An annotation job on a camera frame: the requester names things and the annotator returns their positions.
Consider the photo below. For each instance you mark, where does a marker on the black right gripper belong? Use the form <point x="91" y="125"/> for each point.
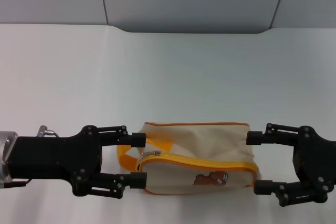
<point x="316" y="155"/>

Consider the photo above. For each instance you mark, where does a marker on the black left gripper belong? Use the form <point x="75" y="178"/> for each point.
<point x="55" y="157"/>

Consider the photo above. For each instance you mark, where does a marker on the beige bear print food bag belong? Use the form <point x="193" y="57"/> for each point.
<point x="199" y="155"/>

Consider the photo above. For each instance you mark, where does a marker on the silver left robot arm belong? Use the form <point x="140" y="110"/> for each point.
<point x="5" y="155"/>

